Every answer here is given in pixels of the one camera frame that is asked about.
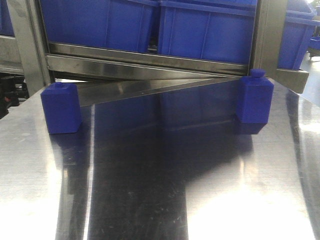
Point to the blue plastic bin middle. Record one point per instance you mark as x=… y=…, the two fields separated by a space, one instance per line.
x=216 y=31

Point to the blue plastic bin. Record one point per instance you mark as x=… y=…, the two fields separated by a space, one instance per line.
x=216 y=31
x=298 y=29
x=113 y=24

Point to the blue plastic bin right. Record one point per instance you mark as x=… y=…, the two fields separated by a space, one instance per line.
x=298 y=29

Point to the blue plastic bin left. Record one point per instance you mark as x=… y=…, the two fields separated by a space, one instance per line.
x=113 y=24

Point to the blue bin far left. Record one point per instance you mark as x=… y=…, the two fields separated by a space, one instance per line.
x=6 y=27

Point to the stainless steel shelf rack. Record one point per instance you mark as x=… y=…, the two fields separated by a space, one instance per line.
x=41 y=60

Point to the blue block part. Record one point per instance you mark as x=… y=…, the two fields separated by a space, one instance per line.
x=253 y=105
x=61 y=107

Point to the black equipment with red button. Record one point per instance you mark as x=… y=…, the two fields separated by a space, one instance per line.
x=13 y=90

